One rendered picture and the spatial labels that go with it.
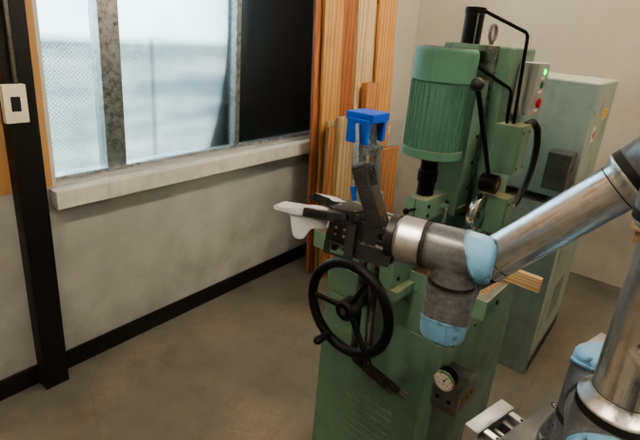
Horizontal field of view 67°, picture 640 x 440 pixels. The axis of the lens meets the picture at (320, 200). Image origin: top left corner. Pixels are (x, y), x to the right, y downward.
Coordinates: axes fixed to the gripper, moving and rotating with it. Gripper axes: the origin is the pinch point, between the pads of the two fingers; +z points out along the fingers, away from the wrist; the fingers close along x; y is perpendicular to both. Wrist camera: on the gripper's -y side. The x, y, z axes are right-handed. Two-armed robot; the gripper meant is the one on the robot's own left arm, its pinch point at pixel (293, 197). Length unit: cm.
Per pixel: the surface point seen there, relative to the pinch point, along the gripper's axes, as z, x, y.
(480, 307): -32, 51, 29
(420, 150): -6, 60, -7
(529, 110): -30, 89, -23
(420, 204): -8, 66, 9
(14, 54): 125, 28, -17
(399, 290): -11, 48, 30
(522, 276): -40, 64, 22
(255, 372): 60, 99, 111
